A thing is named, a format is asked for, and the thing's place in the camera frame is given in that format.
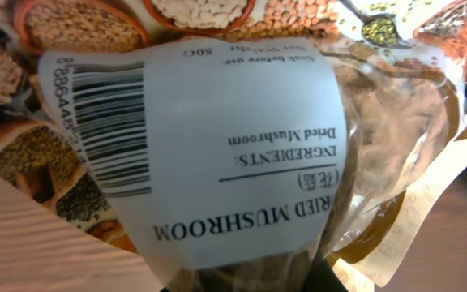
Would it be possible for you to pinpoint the Pantree cookie pouch printed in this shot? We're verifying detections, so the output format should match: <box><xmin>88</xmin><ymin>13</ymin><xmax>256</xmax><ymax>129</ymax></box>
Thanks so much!
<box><xmin>0</xmin><ymin>0</ymin><xmax>467</xmax><ymax>292</ymax></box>

